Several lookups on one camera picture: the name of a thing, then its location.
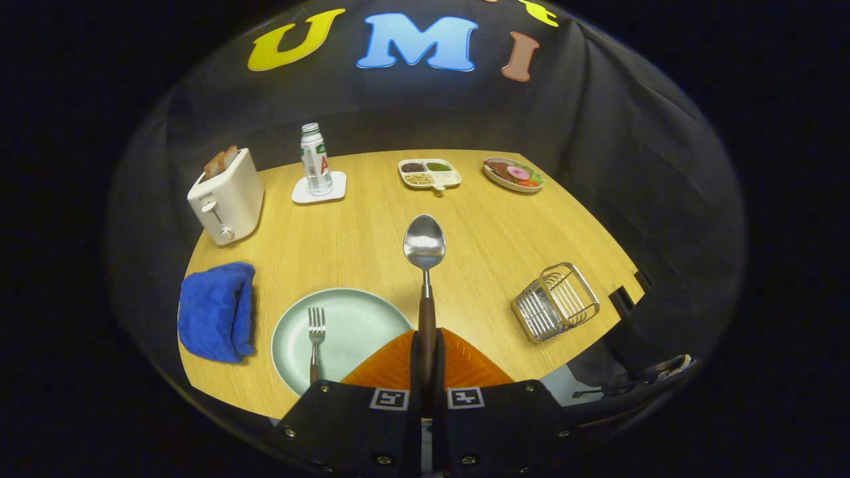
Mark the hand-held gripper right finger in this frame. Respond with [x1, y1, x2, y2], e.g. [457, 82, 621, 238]
[425, 327, 585, 478]

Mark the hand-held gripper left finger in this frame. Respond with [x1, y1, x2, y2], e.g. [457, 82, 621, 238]
[269, 330, 426, 478]

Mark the fork with wooden handle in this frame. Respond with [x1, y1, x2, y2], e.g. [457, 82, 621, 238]
[307, 306, 327, 384]

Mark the spoon with wooden handle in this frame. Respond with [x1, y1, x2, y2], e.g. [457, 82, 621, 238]
[403, 214, 447, 399]

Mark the pale green plate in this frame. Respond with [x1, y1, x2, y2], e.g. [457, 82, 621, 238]
[271, 287, 414, 397]

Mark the blue towel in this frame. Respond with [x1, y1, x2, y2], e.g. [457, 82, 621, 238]
[177, 262, 257, 364]

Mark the white square coaster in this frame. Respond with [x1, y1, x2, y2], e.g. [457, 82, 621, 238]
[292, 171, 347, 204]

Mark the white toaster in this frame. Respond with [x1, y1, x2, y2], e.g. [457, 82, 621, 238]
[187, 147, 265, 246]

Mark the plate of toy food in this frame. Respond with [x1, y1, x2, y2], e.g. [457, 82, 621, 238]
[483, 157, 547, 193]

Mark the divided dish of grains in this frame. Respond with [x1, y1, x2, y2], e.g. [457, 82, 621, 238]
[398, 159, 462, 192]

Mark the white drink bottle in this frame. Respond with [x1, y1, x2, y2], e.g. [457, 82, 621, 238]
[300, 123, 334, 197]

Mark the black backdrop cloth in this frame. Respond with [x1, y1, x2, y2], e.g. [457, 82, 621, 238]
[106, 0, 748, 426]

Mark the metal wire basket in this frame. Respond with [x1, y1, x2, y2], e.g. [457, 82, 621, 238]
[511, 262, 601, 344]

